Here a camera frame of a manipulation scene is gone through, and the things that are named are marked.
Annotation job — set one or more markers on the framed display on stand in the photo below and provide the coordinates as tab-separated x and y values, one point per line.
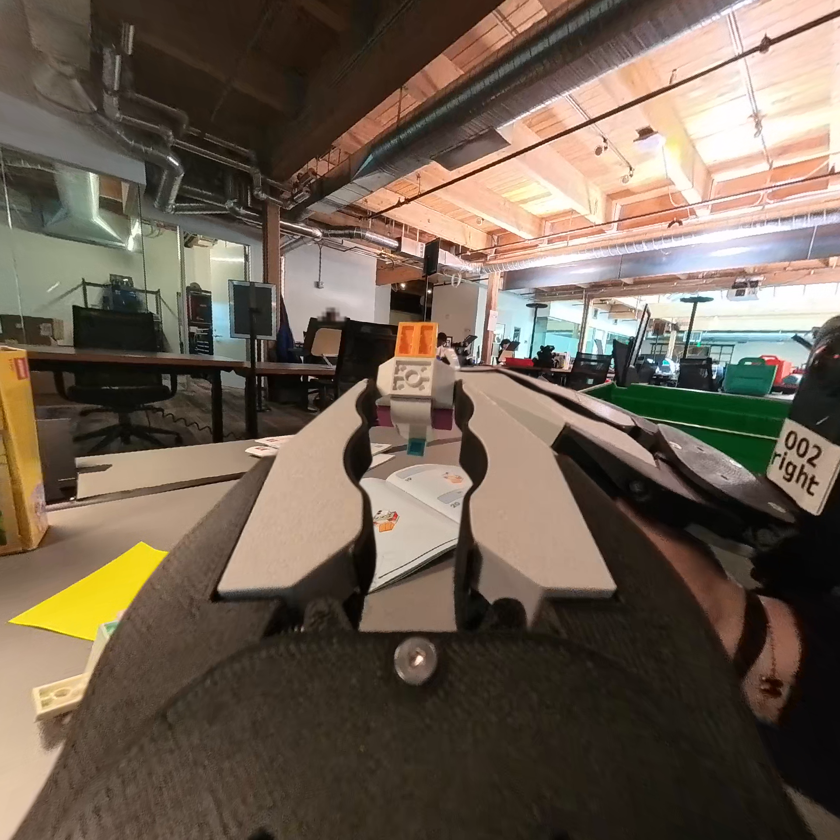
252	308

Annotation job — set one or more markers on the black insulated ceiling duct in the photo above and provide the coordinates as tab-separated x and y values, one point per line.
525	79

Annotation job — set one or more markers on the silver ceiling pipes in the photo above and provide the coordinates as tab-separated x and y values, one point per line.
164	157

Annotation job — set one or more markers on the black office chair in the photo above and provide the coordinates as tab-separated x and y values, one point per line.
118	367

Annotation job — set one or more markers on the yellow paper sheet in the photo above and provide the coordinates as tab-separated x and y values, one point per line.
92	590

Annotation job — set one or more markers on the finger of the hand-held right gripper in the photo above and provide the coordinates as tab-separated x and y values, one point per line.
571	400
525	410

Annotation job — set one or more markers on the person's right hand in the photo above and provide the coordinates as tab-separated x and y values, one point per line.
695	568

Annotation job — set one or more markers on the small printed leaflet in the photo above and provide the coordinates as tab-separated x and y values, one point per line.
270	446

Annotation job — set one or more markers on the green fabric bag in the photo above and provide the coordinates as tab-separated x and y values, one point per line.
749	377

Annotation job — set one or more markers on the open lego instruction booklet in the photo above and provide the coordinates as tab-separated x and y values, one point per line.
410	525

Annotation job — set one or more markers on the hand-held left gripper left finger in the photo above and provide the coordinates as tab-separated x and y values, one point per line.
295	499

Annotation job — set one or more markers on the green plastic bin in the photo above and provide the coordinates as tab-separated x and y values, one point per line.
695	413

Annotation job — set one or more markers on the colourful lego set box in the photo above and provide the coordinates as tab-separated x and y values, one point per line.
23	453

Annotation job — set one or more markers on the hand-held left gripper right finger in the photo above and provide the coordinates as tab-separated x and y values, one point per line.
531	505

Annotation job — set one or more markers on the grey cardboard sheet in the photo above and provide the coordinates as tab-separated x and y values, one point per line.
164	469

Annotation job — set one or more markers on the grey and orange lego model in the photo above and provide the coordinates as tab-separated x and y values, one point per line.
412	387

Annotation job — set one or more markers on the white lego plate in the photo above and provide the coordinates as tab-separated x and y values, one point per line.
59	697

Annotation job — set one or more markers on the long wooden table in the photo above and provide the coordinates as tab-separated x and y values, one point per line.
164	361

